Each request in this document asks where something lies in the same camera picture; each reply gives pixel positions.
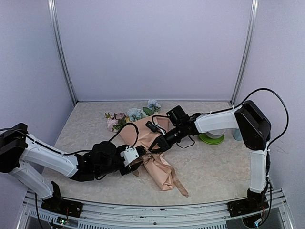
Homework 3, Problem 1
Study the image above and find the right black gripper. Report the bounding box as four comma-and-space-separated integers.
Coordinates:
147, 124, 185, 153

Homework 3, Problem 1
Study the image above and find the pink wrapping paper sheet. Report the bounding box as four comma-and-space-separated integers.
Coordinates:
119, 115, 177, 192

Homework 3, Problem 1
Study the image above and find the tan ribbon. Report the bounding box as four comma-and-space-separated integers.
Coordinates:
132, 153, 189, 198

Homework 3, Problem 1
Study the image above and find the pink rose stem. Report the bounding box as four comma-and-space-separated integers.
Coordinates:
104, 112, 127, 132

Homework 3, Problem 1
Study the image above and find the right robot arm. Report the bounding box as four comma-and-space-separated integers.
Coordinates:
146, 100, 271, 212

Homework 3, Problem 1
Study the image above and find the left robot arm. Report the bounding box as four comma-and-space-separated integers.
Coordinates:
0, 123, 146, 212

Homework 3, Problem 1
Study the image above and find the green plate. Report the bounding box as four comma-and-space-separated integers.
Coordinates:
199, 133, 224, 145

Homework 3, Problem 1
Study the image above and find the white ceramic bowl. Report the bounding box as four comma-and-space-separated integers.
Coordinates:
205, 129, 225, 139

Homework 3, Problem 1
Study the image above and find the light blue cup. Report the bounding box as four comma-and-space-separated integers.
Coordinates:
233, 129, 242, 141

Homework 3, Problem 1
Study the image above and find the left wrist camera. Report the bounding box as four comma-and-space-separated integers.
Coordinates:
120, 146, 146, 167

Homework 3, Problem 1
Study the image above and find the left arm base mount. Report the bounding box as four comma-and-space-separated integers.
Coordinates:
41, 181, 83, 218

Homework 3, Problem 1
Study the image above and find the front aluminium rail base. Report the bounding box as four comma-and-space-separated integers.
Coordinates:
16, 188, 294, 229

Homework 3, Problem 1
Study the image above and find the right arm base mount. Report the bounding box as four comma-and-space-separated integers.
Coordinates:
227, 187, 269, 217

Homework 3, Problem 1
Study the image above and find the right aluminium frame post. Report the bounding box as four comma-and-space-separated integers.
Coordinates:
230, 0, 259, 105

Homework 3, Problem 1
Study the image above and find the aluminium frame post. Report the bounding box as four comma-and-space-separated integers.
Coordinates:
48, 0, 78, 106
230, 0, 259, 105

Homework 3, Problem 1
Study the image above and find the left aluminium frame post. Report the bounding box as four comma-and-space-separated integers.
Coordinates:
48, 0, 78, 106

